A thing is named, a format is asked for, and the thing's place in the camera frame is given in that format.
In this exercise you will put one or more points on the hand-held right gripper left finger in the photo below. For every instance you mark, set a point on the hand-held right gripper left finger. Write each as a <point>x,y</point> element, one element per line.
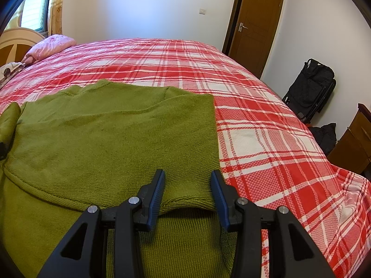
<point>155,199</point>

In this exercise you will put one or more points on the printed pillow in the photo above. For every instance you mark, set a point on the printed pillow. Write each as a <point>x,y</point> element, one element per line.
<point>8,72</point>

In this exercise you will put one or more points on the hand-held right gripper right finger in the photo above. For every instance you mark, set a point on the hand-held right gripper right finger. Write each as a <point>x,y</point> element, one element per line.
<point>220,199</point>

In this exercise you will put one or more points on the black suitcase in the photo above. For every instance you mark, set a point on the black suitcase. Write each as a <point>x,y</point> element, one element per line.
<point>313,87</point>

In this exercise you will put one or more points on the red plaid bedspread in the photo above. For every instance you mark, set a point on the red plaid bedspread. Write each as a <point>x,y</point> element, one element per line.
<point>275,156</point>

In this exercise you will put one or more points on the beige patterned curtain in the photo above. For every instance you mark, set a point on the beige patterned curtain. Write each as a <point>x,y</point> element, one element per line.
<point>56,11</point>

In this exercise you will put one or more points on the black bag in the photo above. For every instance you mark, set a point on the black bag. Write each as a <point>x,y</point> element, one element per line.
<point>326,139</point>

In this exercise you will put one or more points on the brown wooden chair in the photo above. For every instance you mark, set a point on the brown wooden chair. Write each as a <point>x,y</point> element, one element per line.
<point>353,142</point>

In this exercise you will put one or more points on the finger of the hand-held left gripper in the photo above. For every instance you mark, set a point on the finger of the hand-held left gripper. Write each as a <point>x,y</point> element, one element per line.
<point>2,150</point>

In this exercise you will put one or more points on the white wall switch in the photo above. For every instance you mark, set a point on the white wall switch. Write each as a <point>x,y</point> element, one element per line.
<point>203,11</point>

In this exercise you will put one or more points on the pink quilted pillow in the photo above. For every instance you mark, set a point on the pink quilted pillow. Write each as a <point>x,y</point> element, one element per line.
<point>49,46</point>

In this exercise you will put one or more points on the green knit sweater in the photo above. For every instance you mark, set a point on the green knit sweater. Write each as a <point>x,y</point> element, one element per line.
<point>116,139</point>

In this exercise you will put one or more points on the beige wooden headboard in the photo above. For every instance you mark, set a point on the beige wooden headboard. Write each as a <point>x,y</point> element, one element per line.
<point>14,46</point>

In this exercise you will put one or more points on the window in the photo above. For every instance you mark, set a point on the window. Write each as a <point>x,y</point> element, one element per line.
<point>33,8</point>

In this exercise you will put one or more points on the brown wooden door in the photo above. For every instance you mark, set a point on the brown wooden door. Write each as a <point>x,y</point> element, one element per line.
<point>255,34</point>

